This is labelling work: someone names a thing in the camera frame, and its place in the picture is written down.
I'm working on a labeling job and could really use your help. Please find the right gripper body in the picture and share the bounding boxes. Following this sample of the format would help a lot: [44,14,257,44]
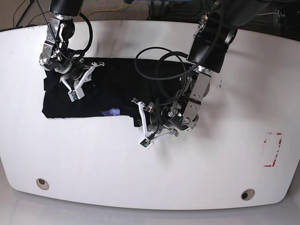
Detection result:
[60,61,105,100]

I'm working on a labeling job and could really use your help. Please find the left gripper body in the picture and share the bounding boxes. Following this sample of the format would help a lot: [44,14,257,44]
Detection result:
[131,98,179,145]

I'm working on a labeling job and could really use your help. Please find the black t-shirt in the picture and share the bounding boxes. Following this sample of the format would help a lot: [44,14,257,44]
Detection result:
[42,58,184,127]

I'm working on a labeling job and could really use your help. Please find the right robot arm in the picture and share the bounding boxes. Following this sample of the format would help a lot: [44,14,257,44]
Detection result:
[39,0,105,102]

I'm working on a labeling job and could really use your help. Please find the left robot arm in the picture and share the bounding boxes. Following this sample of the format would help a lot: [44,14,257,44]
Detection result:
[132,0,271,149]

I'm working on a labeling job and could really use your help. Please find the left table grommet hole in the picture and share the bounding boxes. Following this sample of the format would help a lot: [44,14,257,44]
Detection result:
[36,178,50,190]

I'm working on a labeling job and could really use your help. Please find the table grommet hole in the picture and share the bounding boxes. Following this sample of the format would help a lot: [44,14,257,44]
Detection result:
[36,178,50,190]
[240,189,255,201]

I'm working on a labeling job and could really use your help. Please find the right table grommet hole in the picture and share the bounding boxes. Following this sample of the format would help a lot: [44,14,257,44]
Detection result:
[240,189,255,201]

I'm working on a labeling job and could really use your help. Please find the red tape rectangle marking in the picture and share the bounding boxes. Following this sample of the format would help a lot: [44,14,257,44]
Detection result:
[262,132,283,168]

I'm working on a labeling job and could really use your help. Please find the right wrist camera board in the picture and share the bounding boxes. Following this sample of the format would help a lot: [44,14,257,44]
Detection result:
[68,91,78,102]

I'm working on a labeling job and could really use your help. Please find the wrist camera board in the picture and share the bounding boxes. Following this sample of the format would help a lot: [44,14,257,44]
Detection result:
[139,139,153,150]
[68,91,78,102]

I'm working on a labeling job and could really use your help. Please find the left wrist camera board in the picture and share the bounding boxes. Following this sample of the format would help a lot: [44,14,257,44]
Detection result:
[139,139,153,150]

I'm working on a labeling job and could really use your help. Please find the yellow cable on floor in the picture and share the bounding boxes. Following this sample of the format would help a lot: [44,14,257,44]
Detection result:
[86,0,126,17]

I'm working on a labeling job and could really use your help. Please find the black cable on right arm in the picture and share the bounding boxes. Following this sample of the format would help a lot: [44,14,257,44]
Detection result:
[35,0,93,64]

